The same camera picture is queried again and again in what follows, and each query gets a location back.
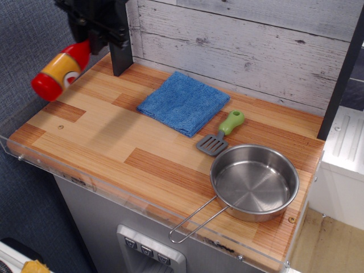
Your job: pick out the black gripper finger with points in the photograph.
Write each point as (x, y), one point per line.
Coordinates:
(79, 32)
(97, 40)

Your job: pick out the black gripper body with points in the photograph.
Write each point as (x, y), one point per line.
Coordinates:
(93, 15)

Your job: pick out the red toy sauce bottle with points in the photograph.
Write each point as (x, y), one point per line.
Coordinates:
(62, 71)

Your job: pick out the blue folded cloth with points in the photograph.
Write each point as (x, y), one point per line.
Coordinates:
(184, 104)

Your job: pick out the clear acrylic table guard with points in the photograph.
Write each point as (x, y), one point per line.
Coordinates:
(95, 135)

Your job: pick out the grey cabinet with dispenser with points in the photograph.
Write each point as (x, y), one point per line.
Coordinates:
(119, 238)

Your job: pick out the stainless steel pan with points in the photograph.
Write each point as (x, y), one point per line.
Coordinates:
(252, 183)

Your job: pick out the white ribbed side counter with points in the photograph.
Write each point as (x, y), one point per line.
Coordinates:
(337, 190)

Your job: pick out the dark left support post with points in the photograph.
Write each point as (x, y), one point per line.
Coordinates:
(120, 50)

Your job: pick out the dark support post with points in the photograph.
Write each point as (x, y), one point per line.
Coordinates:
(343, 78)
(120, 50)

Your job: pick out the green handled grey spatula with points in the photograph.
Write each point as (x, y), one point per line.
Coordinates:
(214, 144)

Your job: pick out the dark right support post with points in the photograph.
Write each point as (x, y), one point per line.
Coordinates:
(343, 78)

